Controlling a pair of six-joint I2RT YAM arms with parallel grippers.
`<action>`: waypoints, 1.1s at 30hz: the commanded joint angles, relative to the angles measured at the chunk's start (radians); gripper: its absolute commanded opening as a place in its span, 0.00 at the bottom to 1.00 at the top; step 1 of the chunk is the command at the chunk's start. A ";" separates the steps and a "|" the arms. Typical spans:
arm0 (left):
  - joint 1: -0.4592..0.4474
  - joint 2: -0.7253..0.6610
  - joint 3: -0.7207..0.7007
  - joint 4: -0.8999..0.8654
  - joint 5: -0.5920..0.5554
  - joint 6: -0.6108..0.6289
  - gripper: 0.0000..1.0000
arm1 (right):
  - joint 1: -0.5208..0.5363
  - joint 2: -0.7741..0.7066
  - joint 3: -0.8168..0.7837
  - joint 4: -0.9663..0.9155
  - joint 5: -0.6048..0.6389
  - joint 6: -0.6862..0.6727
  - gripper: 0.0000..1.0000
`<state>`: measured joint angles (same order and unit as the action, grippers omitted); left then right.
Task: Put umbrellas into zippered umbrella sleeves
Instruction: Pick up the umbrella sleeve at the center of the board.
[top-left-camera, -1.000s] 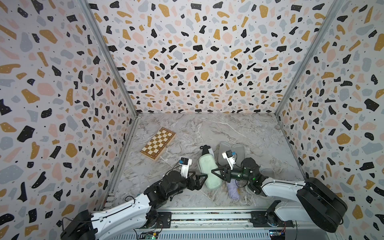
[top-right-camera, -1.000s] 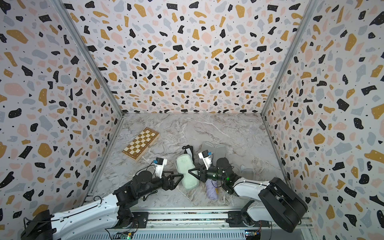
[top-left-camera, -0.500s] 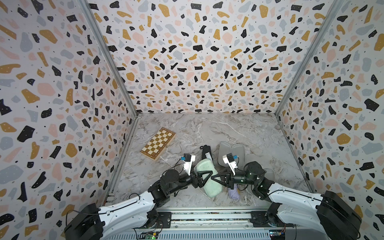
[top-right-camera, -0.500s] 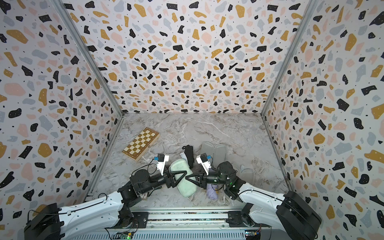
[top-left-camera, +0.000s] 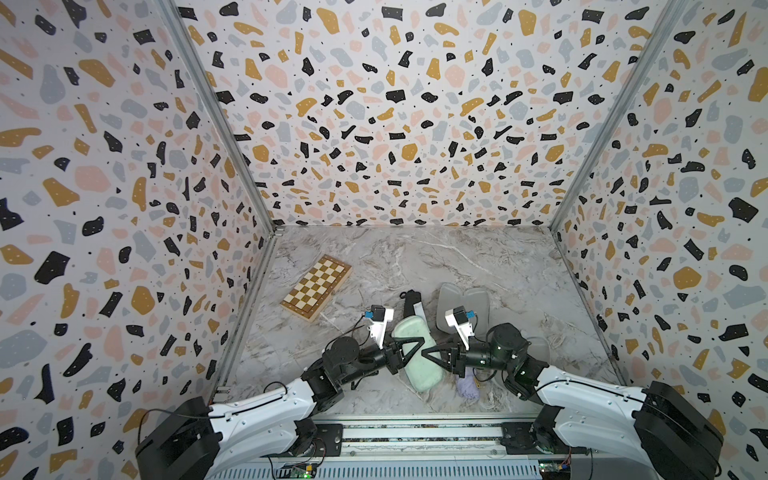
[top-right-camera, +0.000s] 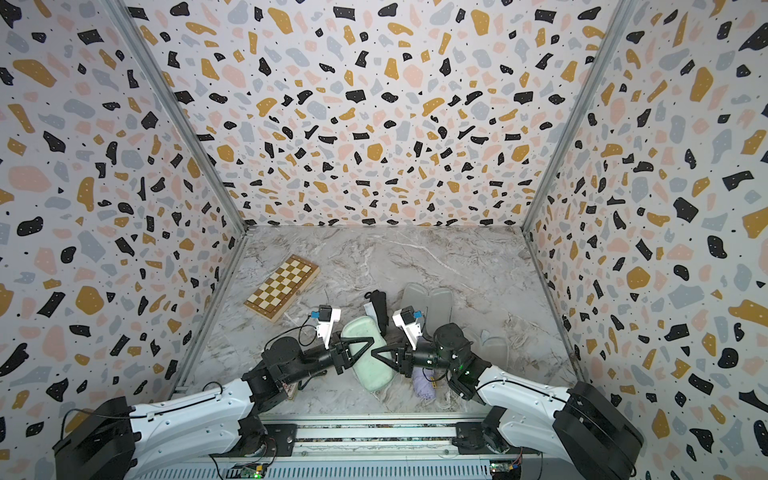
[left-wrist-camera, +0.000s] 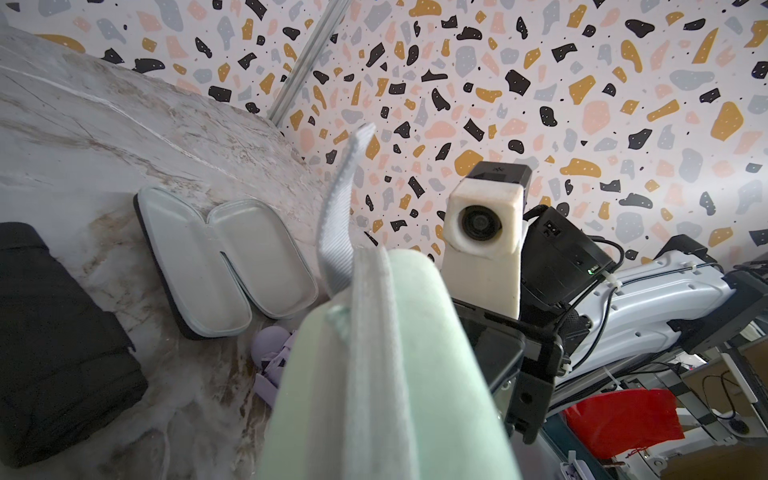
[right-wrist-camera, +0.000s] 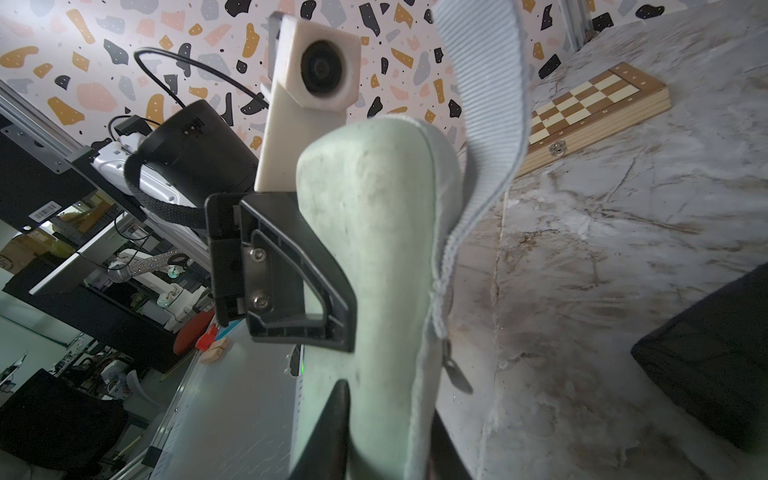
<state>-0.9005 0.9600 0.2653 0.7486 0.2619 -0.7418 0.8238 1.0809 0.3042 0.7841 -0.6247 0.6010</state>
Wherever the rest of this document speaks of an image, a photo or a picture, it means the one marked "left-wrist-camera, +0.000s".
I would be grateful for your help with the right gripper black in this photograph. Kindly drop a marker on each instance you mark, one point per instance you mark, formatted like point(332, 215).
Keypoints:
point(560, 266)

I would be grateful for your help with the mint green zippered sleeve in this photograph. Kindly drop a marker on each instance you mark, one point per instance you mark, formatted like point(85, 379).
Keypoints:
point(381, 381)

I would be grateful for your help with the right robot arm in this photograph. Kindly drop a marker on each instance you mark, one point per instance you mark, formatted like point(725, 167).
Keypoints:
point(583, 318)

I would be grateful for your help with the lilac folded umbrella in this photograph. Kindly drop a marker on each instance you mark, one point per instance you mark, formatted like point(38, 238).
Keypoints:
point(270, 350)

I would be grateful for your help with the black folded umbrella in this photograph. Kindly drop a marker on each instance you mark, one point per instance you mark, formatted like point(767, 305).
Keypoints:
point(67, 368)

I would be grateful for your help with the red bag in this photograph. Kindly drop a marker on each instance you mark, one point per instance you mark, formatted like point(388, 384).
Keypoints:
point(629, 420)

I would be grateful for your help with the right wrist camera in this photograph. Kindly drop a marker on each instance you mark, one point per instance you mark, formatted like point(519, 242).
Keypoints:
point(484, 233)

